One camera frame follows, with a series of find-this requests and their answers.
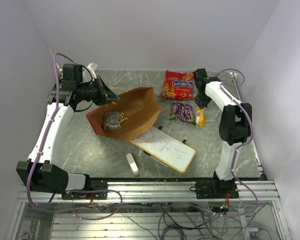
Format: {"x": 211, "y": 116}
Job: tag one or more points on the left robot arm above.
{"x": 41, "y": 172}

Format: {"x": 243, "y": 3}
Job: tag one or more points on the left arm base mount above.
{"x": 95, "y": 189}

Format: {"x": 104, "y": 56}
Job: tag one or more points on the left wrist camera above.
{"x": 89, "y": 72}

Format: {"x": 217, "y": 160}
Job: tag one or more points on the yellow candy packet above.
{"x": 200, "y": 117}
{"x": 122, "y": 117}

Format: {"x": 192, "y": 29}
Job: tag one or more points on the red candy snack bag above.
{"x": 178, "y": 86}

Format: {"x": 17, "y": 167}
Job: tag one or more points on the red paper bag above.
{"x": 139, "y": 105}

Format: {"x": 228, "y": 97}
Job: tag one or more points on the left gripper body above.
{"x": 96, "y": 92}

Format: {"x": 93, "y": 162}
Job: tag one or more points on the small whiteboard orange frame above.
{"x": 166, "y": 149}

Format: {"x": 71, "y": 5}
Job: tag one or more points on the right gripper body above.
{"x": 202, "y": 100}

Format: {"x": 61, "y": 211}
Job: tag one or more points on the purple candy packet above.
{"x": 186, "y": 114}
{"x": 175, "y": 111}

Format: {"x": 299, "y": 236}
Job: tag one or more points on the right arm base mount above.
{"x": 213, "y": 188}

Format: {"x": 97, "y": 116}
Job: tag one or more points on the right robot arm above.
{"x": 235, "y": 127}

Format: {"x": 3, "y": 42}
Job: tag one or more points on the aluminium rail frame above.
{"x": 155, "y": 209}

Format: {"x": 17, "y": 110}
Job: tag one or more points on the white marker eraser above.
{"x": 132, "y": 164}

